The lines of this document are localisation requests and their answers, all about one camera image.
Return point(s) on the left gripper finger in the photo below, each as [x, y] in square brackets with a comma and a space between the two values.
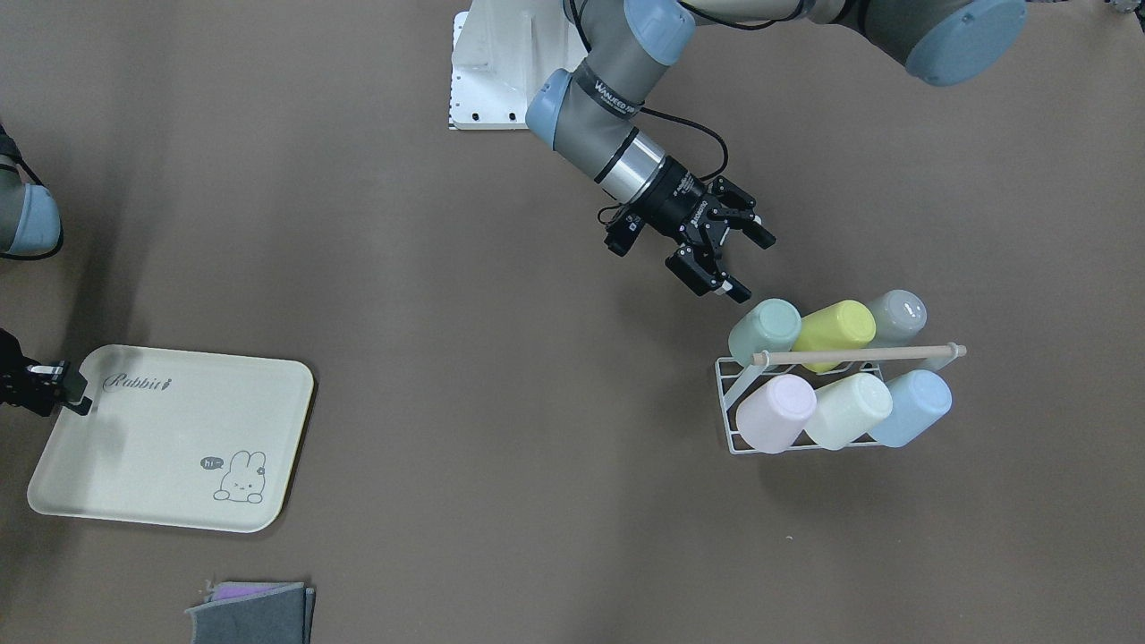
[735, 208]
[703, 274]

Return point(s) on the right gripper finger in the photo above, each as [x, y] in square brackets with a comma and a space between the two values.
[59, 382]
[81, 407]

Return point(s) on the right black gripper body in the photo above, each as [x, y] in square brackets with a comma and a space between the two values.
[20, 383]

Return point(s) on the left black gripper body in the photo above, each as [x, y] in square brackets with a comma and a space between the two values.
[673, 200]

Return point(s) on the cream rabbit tray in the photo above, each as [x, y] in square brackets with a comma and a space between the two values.
[184, 439]

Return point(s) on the green plastic cup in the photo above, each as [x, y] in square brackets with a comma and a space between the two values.
[773, 325]

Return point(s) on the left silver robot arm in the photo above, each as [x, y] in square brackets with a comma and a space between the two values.
[587, 114]

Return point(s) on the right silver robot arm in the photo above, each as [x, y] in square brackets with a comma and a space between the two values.
[31, 229]

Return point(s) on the yellow plastic cup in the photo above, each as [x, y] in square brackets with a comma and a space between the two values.
[845, 325]

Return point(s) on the pink plastic cup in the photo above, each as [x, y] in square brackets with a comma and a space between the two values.
[771, 418]

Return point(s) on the grey plastic cup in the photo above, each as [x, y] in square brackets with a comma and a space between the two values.
[899, 316]

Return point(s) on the cream plastic cup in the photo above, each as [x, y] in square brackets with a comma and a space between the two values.
[848, 409]

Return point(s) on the blue plastic cup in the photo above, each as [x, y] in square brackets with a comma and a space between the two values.
[920, 398]

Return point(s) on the grey folded cloth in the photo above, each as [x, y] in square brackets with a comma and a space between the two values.
[254, 612]

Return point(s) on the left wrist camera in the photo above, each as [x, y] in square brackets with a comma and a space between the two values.
[622, 226]

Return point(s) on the white wire cup rack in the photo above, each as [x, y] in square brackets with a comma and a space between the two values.
[820, 369]

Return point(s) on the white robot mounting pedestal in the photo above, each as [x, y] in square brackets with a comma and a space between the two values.
[503, 51]

